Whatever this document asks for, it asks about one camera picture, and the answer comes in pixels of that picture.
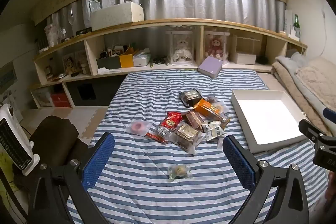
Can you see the wine glass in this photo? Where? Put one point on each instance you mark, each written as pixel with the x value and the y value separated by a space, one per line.
pixel 71 19

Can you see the clear plastic jar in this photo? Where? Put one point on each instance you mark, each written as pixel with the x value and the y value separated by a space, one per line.
pixel 51 35

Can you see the teddy bear figure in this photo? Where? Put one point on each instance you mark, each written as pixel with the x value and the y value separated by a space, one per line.
pixel 68 64

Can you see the white heater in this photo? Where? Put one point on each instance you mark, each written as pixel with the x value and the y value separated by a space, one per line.
pixel 15 140

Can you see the red snack packet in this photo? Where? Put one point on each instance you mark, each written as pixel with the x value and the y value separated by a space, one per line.
pixel 170 120

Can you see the pink doll in clear case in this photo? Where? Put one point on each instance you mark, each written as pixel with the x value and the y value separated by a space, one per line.
pixel 216 47

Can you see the wooden shelf unit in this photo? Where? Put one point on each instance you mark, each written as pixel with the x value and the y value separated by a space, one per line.
pixel 157 23

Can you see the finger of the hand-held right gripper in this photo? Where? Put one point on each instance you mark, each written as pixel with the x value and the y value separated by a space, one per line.
pixel 308 129
pixel 330 113

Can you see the beige mattress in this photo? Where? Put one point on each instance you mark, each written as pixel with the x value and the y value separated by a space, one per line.
pixel 266 81

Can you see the brown cake packet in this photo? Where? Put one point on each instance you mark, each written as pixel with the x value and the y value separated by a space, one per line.
pixel 193 121

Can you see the person's right hand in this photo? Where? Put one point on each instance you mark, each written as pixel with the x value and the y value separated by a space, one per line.
pixel 331 186

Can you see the long white box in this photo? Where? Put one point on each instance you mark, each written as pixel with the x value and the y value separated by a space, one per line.
pixel 115 16

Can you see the purple book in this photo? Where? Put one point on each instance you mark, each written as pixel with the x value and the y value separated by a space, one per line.
pixel 210 66

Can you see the brown round pastry packet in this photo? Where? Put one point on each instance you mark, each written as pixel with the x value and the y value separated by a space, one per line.
pixel 211 100

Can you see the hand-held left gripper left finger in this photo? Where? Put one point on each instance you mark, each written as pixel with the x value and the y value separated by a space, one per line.
pixel 98 161

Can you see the white doll in clear case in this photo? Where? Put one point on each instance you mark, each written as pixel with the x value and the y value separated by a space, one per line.
pixel 181 48

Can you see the small white box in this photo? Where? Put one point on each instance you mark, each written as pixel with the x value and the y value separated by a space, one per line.
pixel 244 58

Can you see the orange snack packet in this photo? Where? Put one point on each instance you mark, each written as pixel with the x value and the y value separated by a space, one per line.
pixel 207 108

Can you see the white carton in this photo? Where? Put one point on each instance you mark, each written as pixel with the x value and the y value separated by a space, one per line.
pixel 288 19

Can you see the black storage bin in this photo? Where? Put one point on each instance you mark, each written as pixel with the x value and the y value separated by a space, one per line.
pixel 105 92

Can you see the green round candy packet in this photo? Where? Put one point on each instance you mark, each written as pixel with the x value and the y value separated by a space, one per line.
pixel 179 171

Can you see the yellow box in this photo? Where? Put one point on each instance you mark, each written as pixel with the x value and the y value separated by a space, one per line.
pixel 127 61

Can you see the beige foam floor mat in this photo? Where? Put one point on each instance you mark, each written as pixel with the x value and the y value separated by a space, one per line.
pixel 89 119

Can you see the tissue pack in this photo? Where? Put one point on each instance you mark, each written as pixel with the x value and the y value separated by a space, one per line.
pixel 141 58

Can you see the red box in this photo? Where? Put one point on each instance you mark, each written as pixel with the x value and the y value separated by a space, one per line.
pixel 61 100

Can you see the cream fuzzy blanket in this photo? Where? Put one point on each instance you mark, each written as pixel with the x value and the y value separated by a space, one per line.
pixel 317 77

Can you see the clear brownie packet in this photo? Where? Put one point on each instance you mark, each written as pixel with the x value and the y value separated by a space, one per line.
pixel 185 136

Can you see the dark brownie packet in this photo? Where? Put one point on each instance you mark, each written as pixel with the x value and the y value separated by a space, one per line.
pixel 191 98

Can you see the pink donut packet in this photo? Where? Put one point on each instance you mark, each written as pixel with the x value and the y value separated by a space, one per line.
pixel 138 126

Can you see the cardboard box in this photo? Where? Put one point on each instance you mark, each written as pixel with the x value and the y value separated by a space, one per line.
pixel 246 43

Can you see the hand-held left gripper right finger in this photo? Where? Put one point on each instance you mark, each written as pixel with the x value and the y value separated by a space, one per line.
pixel 239 161

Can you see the white shallow box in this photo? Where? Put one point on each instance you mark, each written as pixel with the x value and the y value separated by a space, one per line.
pixel 267 116

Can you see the clear stick packet red ends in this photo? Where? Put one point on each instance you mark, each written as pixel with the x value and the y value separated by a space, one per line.
pixel 156 137

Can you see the green glass bottle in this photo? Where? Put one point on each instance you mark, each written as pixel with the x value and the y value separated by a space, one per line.
pixel 296 24

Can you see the blue striped blanket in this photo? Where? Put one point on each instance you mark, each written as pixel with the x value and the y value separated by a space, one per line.
pixel 147 87

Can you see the grey blanket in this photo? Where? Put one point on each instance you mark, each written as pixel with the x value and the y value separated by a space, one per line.
pixel 304 92

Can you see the dark green box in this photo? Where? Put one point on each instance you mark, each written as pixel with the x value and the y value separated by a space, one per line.
pixel 107 63

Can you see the white grey snack packet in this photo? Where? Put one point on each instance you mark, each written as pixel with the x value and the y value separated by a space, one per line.
pixel 214 130

